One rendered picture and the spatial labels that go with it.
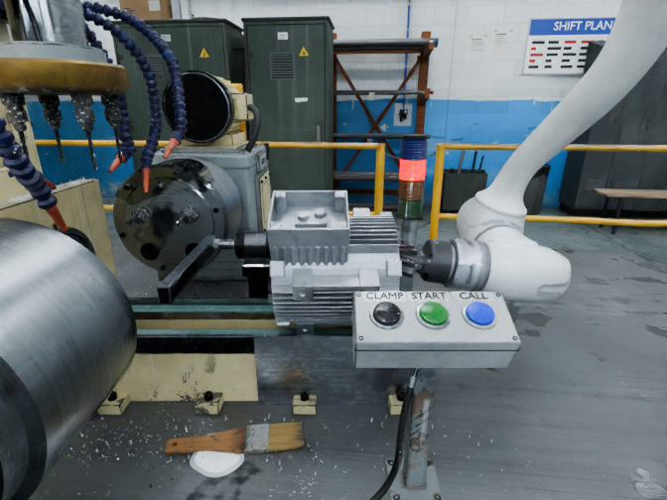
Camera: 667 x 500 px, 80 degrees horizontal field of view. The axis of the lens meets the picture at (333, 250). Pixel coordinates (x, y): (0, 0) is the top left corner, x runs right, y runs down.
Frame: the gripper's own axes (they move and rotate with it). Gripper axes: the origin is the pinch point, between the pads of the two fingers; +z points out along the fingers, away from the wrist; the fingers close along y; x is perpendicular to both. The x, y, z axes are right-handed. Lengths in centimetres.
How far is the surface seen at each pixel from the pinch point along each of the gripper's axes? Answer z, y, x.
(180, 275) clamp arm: 23.2, 7.5, 5.3
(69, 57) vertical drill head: 38.4, 6.5, -24.0
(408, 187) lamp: -16.4, -25.2, -7.8
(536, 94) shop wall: -242, -463, -72
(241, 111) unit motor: 29, -57, -18
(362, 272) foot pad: -4.9, 8.9, 0.2
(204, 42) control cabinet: 116, -308, -58
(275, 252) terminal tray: 8.6, 8.9, -1.1
